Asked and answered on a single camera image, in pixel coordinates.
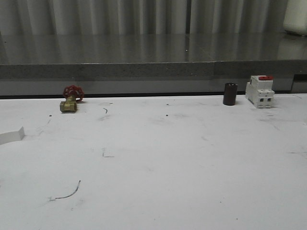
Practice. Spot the dark brown cylindrical capacitor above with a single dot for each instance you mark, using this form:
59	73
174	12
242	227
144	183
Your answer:
230	91

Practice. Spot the white circuit breaker red switch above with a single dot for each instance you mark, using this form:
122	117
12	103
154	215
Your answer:
259	91

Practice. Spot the white half-ring pipe clamp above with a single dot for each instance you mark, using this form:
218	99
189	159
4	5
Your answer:
12	136

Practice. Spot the brass valve with red handwheel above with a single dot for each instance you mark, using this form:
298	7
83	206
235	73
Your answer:
73	95

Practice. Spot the white container on counter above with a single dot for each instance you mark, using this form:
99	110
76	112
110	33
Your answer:
295	19

